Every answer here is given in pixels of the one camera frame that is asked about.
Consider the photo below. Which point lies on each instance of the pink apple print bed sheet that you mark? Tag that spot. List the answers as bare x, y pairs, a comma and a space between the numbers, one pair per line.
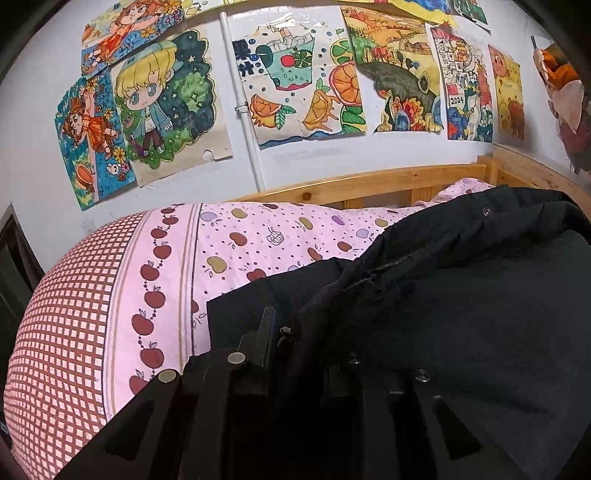
92, 300

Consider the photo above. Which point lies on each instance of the white wall pipe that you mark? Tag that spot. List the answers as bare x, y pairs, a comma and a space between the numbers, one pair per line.
244, 115

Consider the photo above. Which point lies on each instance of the black padded jacket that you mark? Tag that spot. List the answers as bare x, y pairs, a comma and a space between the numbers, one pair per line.
461, 300

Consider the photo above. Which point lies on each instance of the orange fields landscape drawing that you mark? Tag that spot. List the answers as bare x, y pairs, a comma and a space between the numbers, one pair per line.
392, 69

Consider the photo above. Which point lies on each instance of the colourful city drawing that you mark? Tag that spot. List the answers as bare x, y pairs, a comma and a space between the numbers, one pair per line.
466, 87

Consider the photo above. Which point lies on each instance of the blond child drawing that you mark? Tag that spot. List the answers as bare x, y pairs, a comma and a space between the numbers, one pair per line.
166, 101

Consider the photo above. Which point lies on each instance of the juice cup orange slices drawing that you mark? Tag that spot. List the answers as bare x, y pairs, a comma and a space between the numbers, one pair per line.
295, 83

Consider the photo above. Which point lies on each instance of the wooden bed frame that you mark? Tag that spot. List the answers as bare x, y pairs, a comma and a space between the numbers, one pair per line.
369, 184

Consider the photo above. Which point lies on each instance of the red haired figure drawing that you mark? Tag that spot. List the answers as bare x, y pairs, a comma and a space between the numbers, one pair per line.
471, 10

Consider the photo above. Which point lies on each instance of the yellow pineapple drawing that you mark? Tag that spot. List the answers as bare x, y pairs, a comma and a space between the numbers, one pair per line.
203, 5

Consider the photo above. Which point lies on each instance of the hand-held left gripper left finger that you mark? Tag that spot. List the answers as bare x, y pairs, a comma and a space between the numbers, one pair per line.
263, 341

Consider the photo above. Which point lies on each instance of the orange cloth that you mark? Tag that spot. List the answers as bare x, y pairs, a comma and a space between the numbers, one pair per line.
565, 101

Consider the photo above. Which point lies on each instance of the lying girl flower drawing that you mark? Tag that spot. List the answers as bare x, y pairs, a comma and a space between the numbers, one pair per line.
129, 32

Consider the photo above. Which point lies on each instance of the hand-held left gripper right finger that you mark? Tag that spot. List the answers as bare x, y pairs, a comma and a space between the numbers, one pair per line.
344, 392

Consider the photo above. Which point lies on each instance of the yellow bear drawing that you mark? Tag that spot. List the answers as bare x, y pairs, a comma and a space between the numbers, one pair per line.
508, 92

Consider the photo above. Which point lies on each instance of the dark door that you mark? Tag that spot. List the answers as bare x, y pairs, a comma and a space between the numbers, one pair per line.
16, 277

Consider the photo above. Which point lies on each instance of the orange dress girl blue drawing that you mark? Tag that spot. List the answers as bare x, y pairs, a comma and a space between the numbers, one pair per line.
87, 138

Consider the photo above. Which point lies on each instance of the blue sea beach drawing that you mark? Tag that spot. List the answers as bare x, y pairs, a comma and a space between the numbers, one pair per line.
425, 9

